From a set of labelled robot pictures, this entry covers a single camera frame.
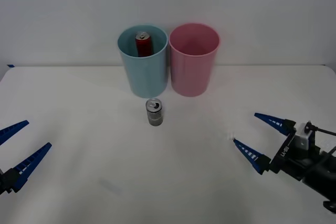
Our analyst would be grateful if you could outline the pale blue plastic bin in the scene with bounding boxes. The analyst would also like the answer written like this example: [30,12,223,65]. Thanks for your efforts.
[117,24,169,99]

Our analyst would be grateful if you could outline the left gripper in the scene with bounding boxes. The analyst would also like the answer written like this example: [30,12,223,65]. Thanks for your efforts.
[0,120,53,196]

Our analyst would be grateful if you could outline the black drink can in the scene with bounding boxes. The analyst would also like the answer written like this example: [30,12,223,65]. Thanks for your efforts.
[145,98,164,127]

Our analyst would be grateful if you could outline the red drink can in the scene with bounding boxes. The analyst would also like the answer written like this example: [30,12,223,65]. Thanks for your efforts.
[135,31,154,58]

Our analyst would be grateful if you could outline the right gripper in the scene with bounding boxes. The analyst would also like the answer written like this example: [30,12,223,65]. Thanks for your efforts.
[232,113,321,182]

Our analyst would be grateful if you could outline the pink plastic bin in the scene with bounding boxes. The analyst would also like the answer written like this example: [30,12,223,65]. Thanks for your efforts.
[169,23,221,98]

